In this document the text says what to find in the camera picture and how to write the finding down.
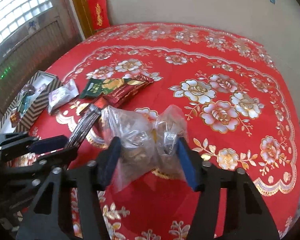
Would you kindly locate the dark red snack packet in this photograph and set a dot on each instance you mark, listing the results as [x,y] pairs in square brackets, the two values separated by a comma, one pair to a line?
[124,92]

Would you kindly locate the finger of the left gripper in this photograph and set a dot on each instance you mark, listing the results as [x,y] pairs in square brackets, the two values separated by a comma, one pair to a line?
[13,145]
[57,156]

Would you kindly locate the small red gold snack packet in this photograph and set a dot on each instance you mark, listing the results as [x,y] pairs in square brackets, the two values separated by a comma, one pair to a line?
[15,118]

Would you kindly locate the yellow door frame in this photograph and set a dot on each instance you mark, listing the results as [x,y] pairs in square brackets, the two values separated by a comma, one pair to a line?
[84,17]

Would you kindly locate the dark purple snack bag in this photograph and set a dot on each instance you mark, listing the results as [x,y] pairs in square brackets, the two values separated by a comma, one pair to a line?
[28,90]

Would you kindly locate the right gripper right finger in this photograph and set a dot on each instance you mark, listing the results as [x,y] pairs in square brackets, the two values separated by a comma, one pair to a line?
[246,214]

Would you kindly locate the light blue snack packet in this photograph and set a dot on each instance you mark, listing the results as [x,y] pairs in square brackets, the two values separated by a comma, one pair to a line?
[23,105]

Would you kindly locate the white pink strawberry snack pack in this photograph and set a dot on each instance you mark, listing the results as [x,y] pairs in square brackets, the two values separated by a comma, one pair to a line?
[62,95]

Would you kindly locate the black striped snack bar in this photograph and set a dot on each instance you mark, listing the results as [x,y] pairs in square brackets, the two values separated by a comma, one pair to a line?
[84,126]

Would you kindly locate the dark green snack packet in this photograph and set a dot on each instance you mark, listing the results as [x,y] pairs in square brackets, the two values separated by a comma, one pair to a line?
[96,87]

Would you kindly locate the lower red wall banner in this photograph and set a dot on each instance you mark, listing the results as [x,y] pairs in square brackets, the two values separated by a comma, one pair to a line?
[99,15]

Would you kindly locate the red floral tablecloth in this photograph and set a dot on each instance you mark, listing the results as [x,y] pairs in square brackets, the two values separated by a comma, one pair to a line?
[238,109]

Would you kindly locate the clear bag of snacks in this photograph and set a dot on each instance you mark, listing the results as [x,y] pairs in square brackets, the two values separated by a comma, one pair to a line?
[145,144]

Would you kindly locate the brown wooden door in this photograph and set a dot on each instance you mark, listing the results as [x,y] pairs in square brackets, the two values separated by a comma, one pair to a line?
[25,53]

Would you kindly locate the striped white storage box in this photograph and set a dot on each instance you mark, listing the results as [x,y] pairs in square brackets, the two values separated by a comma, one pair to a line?
[44,83]

